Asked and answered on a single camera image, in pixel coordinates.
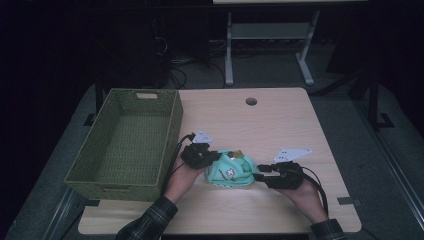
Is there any person's right hand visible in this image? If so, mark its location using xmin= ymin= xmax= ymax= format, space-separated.
xmin=276 ymin=180 xmax=330 ymax=225

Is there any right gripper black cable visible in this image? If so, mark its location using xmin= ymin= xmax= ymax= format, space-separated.
xmin=300 ymin=166 xmax=330 ymax=216

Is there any teal baby garment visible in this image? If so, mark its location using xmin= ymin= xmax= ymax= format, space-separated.
xmin=204 ymin=148 xmax=261 ymax=190

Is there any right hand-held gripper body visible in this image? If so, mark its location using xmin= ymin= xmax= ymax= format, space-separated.
xmin=273 ymin=146 xmax=314 ymax=191

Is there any green woven basket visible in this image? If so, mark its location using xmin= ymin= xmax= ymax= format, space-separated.
xmin=64 ymin=88 xmax=184 ymax=203

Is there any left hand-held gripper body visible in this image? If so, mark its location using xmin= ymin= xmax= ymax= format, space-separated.
xmin=180 ymin=128 xmax=222 ymax=170

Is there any black metal stand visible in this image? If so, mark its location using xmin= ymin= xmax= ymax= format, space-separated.
xmin=367 ymin=70 xmax=395 ymax=130
xmin=82 ymin=73 xmax=105 ymax=128

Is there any grey tape strip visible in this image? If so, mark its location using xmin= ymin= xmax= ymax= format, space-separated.
xmin=336 ymin=196 xmax=363 ymax=206

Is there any person's left hand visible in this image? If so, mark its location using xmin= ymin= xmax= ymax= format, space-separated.
xmin=164 ymin=155 xmax=206 ymax=205

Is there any grey metal table frame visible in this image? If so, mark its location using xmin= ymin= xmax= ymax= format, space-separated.
xmin=224 ymin=10 xmax=321 ymax=87

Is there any tangle of floor cables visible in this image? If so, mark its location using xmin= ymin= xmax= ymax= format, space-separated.
xmin=153 ymin=35 xmax=228 ymax=90

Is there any metal floor rail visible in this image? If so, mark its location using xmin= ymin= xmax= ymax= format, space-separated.
xmin=353 ymin=99 xmax=424 ymax=232
xmin=42 ymin=186 xmax=88 ymax=240

